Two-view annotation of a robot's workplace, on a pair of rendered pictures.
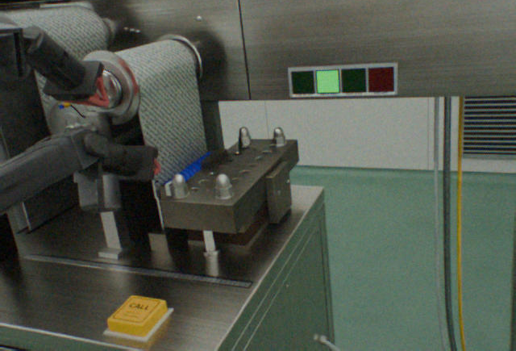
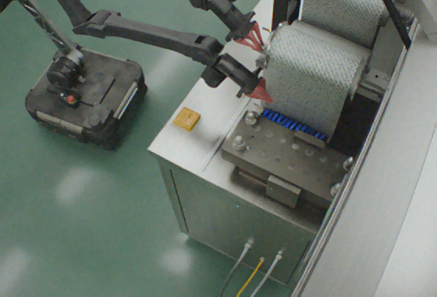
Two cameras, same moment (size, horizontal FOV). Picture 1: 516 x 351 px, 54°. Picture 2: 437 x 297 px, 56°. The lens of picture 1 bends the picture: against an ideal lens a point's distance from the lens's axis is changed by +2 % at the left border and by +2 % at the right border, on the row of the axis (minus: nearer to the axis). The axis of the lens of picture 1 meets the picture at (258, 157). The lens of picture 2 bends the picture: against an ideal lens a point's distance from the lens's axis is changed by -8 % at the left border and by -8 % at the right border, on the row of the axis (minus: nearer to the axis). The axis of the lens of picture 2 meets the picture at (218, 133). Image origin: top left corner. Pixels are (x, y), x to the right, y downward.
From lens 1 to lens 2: 1.35 m
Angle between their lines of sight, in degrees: 78
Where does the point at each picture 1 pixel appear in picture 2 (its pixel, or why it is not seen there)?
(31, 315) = not seen: hidden behind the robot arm
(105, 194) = (207, 76)
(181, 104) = (314, 97)
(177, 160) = (293, 113)
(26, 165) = (164, 39)
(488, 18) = not seen: outside the picture
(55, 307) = not seen: hidden behind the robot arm
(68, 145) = (189, 47)
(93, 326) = (191, 102)
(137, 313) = (182, 117)
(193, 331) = (171, 143)
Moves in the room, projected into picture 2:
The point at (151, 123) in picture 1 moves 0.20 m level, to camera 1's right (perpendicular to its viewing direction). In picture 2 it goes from (274, 82) to (271, 142)
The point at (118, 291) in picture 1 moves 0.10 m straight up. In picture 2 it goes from (217, 108) to (216, 91)
